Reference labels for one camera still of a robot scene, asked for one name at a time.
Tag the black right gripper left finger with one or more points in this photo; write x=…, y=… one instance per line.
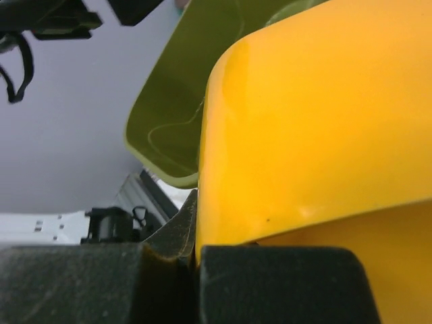
x=146, y=282

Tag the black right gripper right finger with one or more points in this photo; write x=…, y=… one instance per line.
x=255, y=284

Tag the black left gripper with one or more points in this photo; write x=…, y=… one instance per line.
x=47, y=20

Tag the olive green plastic tub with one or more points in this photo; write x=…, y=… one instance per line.
x=164, y=125

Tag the yellow plastic bin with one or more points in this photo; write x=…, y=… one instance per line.
x=317, y=131

